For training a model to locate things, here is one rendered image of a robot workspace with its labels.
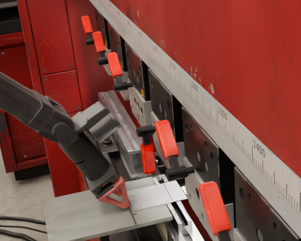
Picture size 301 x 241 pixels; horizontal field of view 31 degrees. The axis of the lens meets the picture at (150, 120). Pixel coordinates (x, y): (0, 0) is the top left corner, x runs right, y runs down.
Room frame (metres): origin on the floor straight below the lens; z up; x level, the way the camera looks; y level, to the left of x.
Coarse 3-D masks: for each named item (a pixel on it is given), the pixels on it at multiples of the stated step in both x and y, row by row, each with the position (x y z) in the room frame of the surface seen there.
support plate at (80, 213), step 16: (80, 192) 1.09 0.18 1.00; (48, 208) 1.03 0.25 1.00; (64, 208) 1.02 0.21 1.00; (80, 208) 1.02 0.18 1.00; (96, 208) 1.01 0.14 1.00; (112, 208) 1.00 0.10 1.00; (128, 208) 1.00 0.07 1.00; (160, 208) 0.99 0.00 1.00; (48, 224) 0.97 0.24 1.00; (64, 224) 0.96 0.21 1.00; (80, 224) 0.96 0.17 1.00; (96, 224) 0.95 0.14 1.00; (112, 224) 0.94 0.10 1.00; (128, 224) 0.94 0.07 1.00; (144, 224) 0.94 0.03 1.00; (48, 240) 0.91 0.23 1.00; (64, 240) 0.91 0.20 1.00; (80, 240) 0.91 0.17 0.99
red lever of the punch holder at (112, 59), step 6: (108, 54) 1.13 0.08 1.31; (114, 54) 1.13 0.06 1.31; (108, 60) 1.12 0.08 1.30; (114, 60) 1.12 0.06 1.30; (114, 66) 1.11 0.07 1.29; (120, 66) 1.11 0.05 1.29; (114, 72) 1.10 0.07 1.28; (120, 72) 1.10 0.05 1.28; (114, 78) 1.10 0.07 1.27; (120, 78) 1.09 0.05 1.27; (114, 84) 1.07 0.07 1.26; (120, 84) 1.07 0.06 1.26; (126, 84) 1.08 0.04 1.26; (132, 84) 1.08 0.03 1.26; (114, 90) 1.07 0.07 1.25; (120, 90) 1.07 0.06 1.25
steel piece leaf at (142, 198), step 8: (160, 184) 1.08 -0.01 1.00; (128, 192) 1.06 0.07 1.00; (136, 192) 1.06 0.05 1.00; (144, 192) 1.06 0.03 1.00; (152, 192) 1.05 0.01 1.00; (160, 192) 1.05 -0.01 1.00; (136, 200) 1.02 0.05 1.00; (144, 200) 1.02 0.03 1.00; (152, 200) 1.02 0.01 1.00; (160, 200) 1.01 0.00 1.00; (168, 200) 1.01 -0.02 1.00; (136, 208) 0.99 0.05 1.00; (144, 208) 0.99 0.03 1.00
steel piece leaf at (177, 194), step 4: (164, 184) 1.08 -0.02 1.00; (168, 184) 1.08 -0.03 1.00; (172, 184) 1.08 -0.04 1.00; (176, 184) 1.08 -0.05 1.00; (168, 188) 1.06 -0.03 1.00; (172, 188) 1.06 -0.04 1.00; (176, 188) 1.06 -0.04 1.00; (180, 188) 1.06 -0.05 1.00; (168, 192) 1.05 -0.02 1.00; (172, 192) 1.04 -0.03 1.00; (176, 192) 1.04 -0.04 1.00; (180, 192) 1.04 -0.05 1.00; (172, 196) 1.03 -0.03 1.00; (176, 196) 1.03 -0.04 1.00; (180, 196) 1.02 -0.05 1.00; (184, 196) 1.02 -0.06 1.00; (176, 200) 1.01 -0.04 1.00; (180, 200) 1.01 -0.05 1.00
